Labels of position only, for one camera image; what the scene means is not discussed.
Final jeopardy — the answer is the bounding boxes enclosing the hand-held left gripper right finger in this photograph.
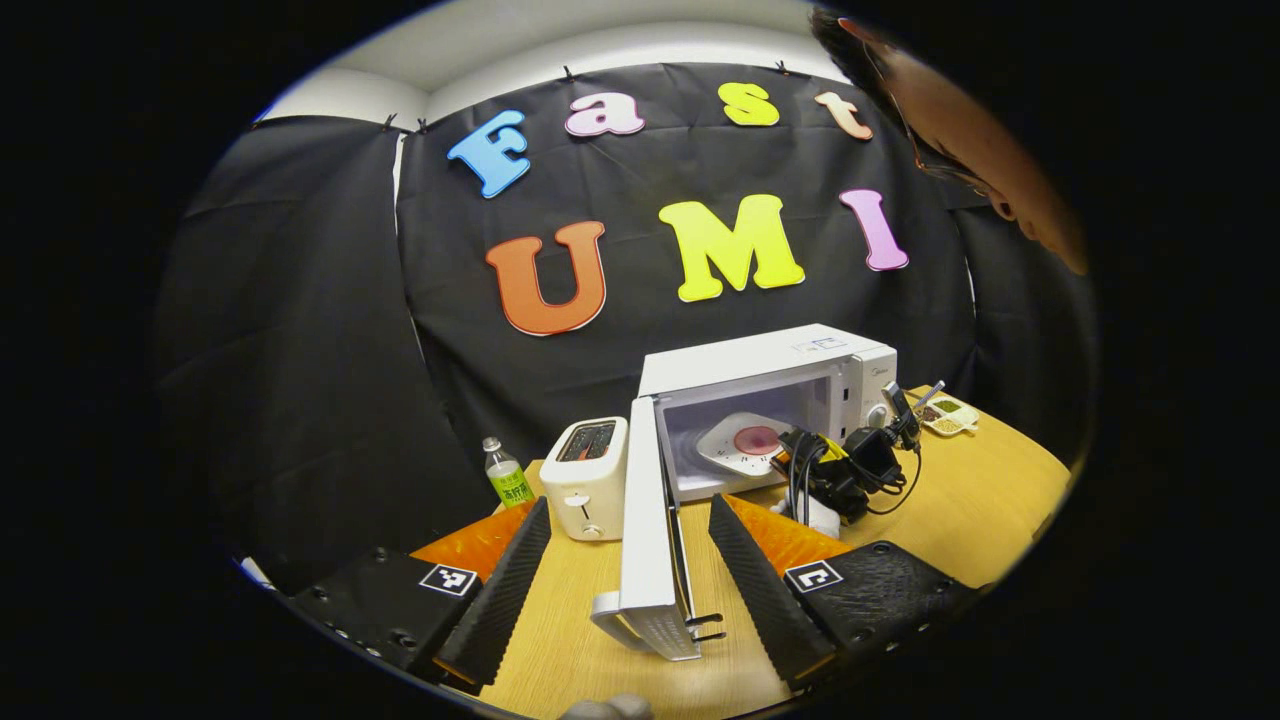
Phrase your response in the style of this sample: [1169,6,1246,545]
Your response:
[708,493,986,691]

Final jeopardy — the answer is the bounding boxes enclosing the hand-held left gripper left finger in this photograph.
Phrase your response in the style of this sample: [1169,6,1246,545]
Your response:
[285,497,553,691]

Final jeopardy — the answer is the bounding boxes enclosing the white square plate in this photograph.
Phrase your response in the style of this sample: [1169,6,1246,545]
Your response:
[697,412,796,478]

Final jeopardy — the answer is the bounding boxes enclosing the white microwave oven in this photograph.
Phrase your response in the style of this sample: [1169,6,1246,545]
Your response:
[590,323,898,661]

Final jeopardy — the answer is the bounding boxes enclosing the divided white condiment dish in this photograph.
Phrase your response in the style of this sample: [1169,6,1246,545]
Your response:
[915,393,981,438]

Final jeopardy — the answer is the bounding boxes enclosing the green label drink bottle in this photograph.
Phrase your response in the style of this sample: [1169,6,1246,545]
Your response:
[483,437,536,509]

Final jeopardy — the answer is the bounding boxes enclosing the white toaster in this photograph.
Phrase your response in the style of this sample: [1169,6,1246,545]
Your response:
[539,416,629,542]

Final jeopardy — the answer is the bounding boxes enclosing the thin-rimmed eyeglasses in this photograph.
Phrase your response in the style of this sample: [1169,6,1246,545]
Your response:
[860,40,993,193]

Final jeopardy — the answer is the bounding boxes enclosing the black backdrop cloth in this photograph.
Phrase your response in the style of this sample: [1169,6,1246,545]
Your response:
[155,62,1101,591]

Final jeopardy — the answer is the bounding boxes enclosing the person's head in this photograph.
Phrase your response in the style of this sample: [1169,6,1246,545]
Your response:
[810,5,1091,276]

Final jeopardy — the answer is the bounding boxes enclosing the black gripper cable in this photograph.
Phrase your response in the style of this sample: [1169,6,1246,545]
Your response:
[868,448,925,517]

